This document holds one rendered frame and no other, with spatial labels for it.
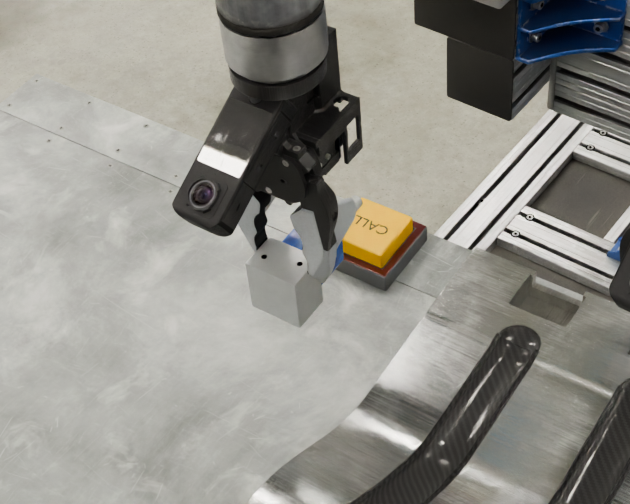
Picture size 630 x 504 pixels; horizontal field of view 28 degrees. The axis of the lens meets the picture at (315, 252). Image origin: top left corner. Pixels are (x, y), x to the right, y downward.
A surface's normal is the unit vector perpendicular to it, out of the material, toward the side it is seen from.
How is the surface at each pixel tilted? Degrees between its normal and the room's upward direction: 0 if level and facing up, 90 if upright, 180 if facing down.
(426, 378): 3
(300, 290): 90
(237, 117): 30
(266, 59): 90
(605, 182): 0
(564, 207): 0
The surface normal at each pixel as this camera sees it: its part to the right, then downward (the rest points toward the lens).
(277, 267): -0.07, -0.69
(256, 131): -0.37, -0.29
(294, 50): 0.47, 0.62
